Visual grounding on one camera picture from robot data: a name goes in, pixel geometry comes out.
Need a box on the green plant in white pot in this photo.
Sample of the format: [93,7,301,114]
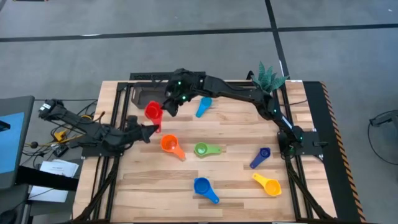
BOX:
[249,61,290,95]

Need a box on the red measuring cup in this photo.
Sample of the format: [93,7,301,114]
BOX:
[144,100,164,134]

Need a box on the blue panel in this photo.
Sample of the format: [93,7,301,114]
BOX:
[0,111,25,175]

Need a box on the small dark blue measuring cup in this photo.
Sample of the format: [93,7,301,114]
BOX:
[249,147,272,170]

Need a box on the yellow cable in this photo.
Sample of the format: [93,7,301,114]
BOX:
[52,114,94,142]

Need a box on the white paper sheet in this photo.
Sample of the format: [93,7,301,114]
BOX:
[27,185,70,203]
[39,159,80,179]

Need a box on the black hazard-striped side panel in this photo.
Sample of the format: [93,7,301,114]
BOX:
[303,81,367,223]

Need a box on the yellow measuring cup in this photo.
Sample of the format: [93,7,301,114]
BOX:
[251,172,283,197]

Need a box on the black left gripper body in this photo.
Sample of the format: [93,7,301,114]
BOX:
[123,123,147,147]

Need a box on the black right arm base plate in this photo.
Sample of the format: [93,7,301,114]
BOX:
[277,130,329,157]

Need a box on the grey basket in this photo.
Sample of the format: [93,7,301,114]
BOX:
[131,82,170,110]

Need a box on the orange measuring cup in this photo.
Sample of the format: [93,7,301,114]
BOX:
[160,134,187,162]

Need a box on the black bar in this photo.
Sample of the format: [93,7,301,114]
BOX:
[15,166,79,192]

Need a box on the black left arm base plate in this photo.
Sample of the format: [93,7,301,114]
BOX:
[81,141,125,158]

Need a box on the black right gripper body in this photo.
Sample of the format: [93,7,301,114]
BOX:
[164,77,192,109]

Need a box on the black perforated strip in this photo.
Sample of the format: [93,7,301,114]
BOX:
[129,72,206,81]

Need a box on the green measuring cup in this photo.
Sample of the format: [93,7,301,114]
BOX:
[193,142,223,158]

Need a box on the light blue measuring cup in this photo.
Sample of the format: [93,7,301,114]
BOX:
[195,96,213,119]

